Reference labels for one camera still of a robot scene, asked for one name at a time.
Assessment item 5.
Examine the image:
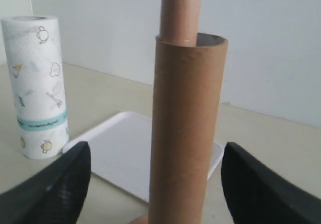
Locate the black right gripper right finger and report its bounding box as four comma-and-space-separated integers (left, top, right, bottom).
221, 142, 320, 223

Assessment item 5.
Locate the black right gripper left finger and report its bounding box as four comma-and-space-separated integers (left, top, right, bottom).
1, 141, 91, 223

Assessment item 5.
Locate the brown cardboard tube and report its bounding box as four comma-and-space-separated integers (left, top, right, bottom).
148, 33, 228, 223

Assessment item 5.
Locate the printed white paper towel roll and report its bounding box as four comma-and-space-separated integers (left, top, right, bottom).
1, 16, 69, 159

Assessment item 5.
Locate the wooden paper towel holder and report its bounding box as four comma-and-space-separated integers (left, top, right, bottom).
132, 0, 201, 223

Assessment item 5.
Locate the white rectangular tray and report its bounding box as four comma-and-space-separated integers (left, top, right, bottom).
61, 111, 225, 204

